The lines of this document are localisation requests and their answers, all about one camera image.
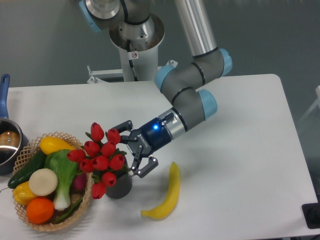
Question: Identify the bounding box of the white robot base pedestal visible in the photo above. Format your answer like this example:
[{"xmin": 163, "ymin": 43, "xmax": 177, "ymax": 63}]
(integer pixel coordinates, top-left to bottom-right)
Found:
[{"xmin": 118, "ymin": 46, "xmax": 158, "ymax": 82}]

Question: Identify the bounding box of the white metal frame bracket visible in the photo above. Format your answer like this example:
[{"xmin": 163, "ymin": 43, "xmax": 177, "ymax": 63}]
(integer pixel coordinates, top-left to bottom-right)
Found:
[{"xmin": 87, "ymin": 59, "xmax": 178, "ymax": 84}]

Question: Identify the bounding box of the red tulip bouquet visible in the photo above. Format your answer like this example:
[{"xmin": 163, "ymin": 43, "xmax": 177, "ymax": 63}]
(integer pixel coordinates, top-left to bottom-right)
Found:
[{"xmin": 67, "ymin": 122, "xmax": 127, "ymax": 199}]

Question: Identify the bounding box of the purple toy radish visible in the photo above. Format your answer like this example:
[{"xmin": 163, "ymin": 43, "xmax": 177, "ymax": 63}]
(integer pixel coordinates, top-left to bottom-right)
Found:
[{"xmin": 72, "ymin": 173, "xmax": 87, "ymax": 191}]

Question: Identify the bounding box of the orange toy orange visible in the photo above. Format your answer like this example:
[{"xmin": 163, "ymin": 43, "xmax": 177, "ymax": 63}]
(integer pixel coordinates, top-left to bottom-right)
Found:
[{"xmin": 26, "ymin": 197, "xmax": 55, "ymax": 224}]

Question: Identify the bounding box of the yellow toy bell pepper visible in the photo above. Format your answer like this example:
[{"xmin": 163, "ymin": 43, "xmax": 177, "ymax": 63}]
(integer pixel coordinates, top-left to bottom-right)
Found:
[{"xmin": 12, "ymin": 181, "xmax": 38, "ymax": 206}]

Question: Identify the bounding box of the green toy cucumber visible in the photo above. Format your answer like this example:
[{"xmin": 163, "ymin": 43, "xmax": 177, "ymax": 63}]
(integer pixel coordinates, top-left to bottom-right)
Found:
[{"xmin": 7, "ymin": 149, "xmax": 47, "ymax": 189}]

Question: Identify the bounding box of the white round toy slice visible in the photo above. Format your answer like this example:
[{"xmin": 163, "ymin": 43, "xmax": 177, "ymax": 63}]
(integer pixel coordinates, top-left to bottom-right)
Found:
[{"xmin": 28, "ymin": 168, "xmax": 58, "ymax": 197}]

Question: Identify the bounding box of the green toy bok choy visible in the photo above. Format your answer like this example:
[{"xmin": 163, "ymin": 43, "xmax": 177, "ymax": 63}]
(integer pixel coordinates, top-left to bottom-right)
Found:
[{"xmin": 44, "ymin": 149, "xmax": 78, "ymax": 211}]

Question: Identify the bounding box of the dark grey ribbed vase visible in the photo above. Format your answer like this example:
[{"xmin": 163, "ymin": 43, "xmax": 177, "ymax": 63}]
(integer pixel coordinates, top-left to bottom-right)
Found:
[{"xmin": 105, "ymin": 160, "xmax": 133, "ymax": 199}]

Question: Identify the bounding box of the black device at table edge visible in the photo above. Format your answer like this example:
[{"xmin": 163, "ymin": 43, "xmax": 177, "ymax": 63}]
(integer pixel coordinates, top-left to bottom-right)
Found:
[{"xmin": 301, "ymin": 202, "xmax": 320, "ymax": 229}]

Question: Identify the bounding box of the woven wicker basket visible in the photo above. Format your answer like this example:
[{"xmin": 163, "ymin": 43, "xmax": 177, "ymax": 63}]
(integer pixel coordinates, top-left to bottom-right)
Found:
[{"xmin": 13, "ymin": 131, "xmax": 93, "ymax": 232}]

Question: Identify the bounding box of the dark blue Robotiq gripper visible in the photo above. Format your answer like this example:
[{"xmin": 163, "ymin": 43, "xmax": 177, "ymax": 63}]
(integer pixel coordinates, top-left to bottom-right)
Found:
[{"xmin": 110, "ymin": 117, "xmax": 172, "ymax": 178}]

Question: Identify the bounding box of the green toy bean pod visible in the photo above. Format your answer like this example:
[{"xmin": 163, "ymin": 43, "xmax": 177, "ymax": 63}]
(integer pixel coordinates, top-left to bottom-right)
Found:
[{"xmin": 52, "ymin": 198, "xmax": 83, "ymax": 225}]

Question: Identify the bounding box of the yellow toy banana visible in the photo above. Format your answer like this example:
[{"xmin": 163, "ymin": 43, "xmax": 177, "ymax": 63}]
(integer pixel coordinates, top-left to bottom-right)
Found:
[{"xmin": 140, "ymin": 161, "xmax": 181, "ymax": 221}]

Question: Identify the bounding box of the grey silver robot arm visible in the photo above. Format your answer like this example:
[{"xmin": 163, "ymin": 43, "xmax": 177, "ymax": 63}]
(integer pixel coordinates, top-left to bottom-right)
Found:
[{"xmin": 79, "ymin": 0, "xmax": 233, "ymax": 178}]

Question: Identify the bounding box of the blue saucepan with handle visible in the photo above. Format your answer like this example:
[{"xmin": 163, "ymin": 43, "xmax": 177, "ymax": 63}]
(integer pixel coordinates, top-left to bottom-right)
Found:
[{"xmin": 0, "ymin": 73, "xmax": 29, "ymax": 176}]

